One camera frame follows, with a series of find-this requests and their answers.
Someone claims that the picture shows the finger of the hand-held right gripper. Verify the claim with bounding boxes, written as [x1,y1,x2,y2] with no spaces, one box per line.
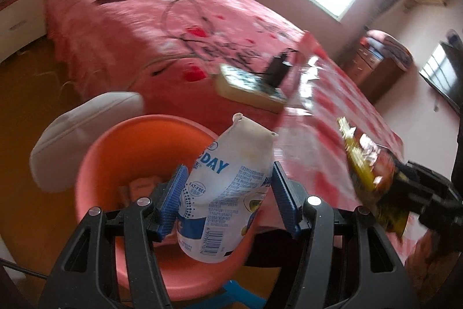
[392,182,435,219]
[398,160,462,203]

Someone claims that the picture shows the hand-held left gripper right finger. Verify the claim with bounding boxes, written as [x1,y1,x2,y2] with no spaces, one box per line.
[272,160,424,309]

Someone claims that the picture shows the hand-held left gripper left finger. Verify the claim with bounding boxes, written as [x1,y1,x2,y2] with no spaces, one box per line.
[38,164,190,309]

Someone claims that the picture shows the white blue yogurt pouch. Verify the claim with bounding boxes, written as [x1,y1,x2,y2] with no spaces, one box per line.
[175,112,278,264]

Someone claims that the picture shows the yellow red snack packet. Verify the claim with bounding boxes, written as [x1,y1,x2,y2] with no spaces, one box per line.
[336,116,411,242]

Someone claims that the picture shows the orange plastic basin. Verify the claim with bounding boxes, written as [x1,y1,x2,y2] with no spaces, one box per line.
[74,114,261,302]

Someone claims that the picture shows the blue stool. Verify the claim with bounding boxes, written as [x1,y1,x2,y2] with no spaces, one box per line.
[217,280,270,309]

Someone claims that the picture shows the white cushion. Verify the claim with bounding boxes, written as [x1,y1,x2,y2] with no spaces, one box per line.
[30,91,145,193]

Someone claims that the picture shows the printed flat box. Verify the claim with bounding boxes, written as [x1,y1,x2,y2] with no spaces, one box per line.
[215,63,289,113]

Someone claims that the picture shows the wooden cabinet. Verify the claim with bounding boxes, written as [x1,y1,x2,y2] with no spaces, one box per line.
[343,41,406,104]

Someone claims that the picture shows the black charger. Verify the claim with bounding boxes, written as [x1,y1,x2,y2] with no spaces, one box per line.
[266,54,292,87]

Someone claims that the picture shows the folded quilts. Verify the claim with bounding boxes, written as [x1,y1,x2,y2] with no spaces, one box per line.
[362,28,414,70]

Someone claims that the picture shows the bed with pink sheet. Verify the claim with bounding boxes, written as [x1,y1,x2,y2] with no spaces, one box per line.
[45,0,405,248]

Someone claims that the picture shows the grey curtain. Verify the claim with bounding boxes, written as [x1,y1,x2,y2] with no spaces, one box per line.
[369,0,403,28]

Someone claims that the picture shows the white bedside cabinet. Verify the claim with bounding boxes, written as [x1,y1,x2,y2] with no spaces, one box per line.
[0,0,47,64]

